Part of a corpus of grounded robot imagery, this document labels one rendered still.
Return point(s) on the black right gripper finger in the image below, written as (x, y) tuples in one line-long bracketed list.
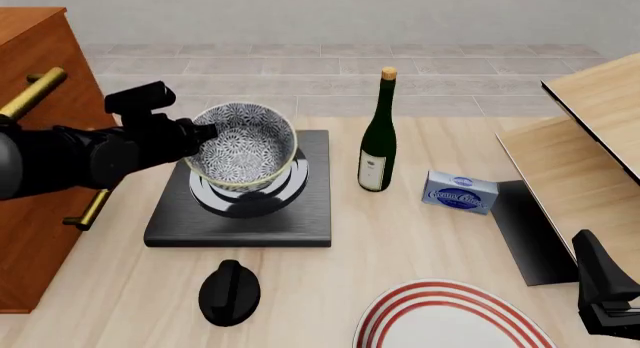
[(597, 269)]

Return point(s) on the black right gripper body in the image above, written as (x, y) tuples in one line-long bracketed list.
[(612, 318)]

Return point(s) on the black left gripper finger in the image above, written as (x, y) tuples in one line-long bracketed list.
[(204, 131)]

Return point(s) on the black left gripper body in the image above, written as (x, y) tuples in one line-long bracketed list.
[(160, 138)]

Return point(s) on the blue patterned bowl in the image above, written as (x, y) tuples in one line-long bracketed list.
[(250, 153)]

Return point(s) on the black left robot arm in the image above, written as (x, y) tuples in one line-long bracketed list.
[(60, 160)]

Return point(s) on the flat black stove plate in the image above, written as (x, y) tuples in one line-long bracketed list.
[(240, 228)]

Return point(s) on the round black stove knob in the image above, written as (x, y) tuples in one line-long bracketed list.
[(229, 295)]

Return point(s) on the pale wooden rack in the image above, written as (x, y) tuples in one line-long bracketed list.
[(575, 164)]

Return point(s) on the wooden cabinet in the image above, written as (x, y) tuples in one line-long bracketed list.
[(45, 44)]

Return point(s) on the white plate with red rings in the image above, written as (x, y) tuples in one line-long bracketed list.
[(450, 321)]

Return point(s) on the blue cream cheese box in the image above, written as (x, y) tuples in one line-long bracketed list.
[(459, 193)]

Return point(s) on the dark green wine bottle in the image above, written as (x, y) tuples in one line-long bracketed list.
[(376, 149)]

